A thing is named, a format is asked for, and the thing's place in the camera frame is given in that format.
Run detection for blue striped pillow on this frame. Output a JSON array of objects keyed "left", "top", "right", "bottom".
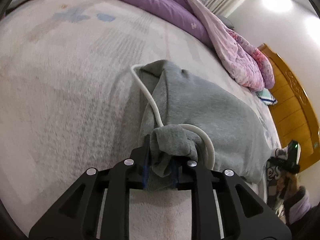
[{"left": 256, "top": 88, "right": 277, "bottom": 106}]

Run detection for person's right hand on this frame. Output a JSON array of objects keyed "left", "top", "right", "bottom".
[{"left": 277, "top": 172, "right": 305, "bottom": 202}]

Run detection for orange wooden headboard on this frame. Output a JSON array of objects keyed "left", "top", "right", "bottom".
[{"left": 259, "top": 44, "right": 319, "bottom": 171}]

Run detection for grey zip hoodie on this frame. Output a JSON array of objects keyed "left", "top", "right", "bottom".
[{"left": 131, "top": 60, "right": 271, "bottom": 184}]

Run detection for purple floral quilt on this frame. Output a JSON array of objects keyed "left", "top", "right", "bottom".
[{"left": 120, "top": 0, "right": 275, "bottom": 92}]

